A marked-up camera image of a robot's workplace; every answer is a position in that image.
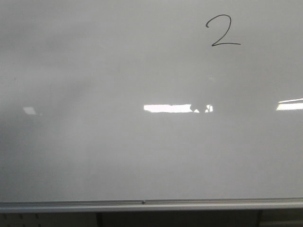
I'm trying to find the white whiteboard with aluminium frame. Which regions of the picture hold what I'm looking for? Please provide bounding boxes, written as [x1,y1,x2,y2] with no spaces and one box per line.
[0,0,303,213]

